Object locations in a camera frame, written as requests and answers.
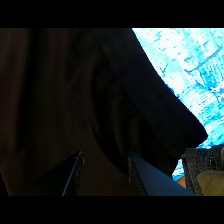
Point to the black garment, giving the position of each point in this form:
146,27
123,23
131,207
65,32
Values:
83,100

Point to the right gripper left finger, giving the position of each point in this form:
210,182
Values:
71,180

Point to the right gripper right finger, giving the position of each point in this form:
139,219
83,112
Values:
156,181

